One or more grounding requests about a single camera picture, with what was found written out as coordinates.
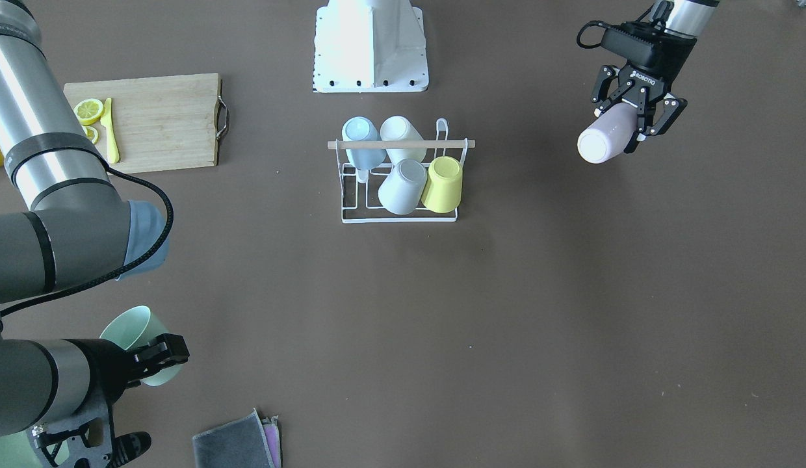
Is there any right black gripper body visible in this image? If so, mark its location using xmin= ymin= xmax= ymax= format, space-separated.
xmin=27 ymin=339 xmax=132 ymax=467

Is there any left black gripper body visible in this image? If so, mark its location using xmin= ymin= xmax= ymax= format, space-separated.
xmin=600 ymin=23 xmax=697 ymax=109

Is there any green plastic cup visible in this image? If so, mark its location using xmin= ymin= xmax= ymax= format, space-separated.
xmin=99 ymin=305 xmax=183 ymax=386

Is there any pink plastic cup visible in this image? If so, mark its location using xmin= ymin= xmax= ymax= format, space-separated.
xmin=577 ymin=103 xmax=638 ymax=164

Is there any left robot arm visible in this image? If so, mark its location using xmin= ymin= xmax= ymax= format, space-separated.
xmin=577 ymin=1 xmax=719 ymax=153

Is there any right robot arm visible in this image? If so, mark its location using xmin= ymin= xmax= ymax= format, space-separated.
xmin=0 ymin=1 xmax=189 ymax=467

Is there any yellow plastic cup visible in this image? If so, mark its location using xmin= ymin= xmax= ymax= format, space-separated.
xmin=421 ymin=156 xmax=463 ymax=213

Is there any cream white plastic cup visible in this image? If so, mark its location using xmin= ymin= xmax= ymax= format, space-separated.
xmin=380 ymin=116 xmax=426 ymax=165

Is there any grey plastic cup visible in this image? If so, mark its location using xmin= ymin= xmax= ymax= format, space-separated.
xmin=378 ymin=159 xmax=426 ymax=215

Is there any light blue plastic cup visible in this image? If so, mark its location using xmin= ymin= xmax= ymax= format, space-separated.
xmin=341 ymin=116 xmax=386 ymax=171

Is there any green bowl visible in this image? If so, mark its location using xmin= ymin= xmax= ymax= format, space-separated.
xmin=0 ymin=432 xmax=51 ymax=467

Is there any grey folded cloth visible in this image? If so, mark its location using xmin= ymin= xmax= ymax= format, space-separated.
xmin=192 ymin=410 xmax=282 ymax=467

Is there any yellow plastic knife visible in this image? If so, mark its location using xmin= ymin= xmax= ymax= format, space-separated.
xmin=100 ymin=97 xmax=120 ymax=164

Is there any wooden cutting board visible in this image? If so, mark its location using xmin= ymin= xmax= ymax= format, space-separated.
xmin=62 ymin=72 xmax=228 ymax=173

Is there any lemon slice lower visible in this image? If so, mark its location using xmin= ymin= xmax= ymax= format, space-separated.
xmin=82 ymin=125 xmax=100 ymax=145

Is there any lemon slice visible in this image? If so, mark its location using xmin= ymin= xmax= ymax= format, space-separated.
xmin=82 ymin=125 xmax=100 ymax=145
xmin=73 ymin=98 xmax=104 ymax=125

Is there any lemon slice upper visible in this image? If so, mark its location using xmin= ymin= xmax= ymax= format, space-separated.
xmin=73 ymin=98 xmax=104 ymax=125

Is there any white wire cup holder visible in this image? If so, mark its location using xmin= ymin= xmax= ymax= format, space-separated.
xmin=328 ymin=116 xmax=476 ymax=224

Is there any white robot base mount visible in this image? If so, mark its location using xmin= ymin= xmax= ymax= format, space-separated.
xmin=312 ymin=1 xmax=430 ymax=93

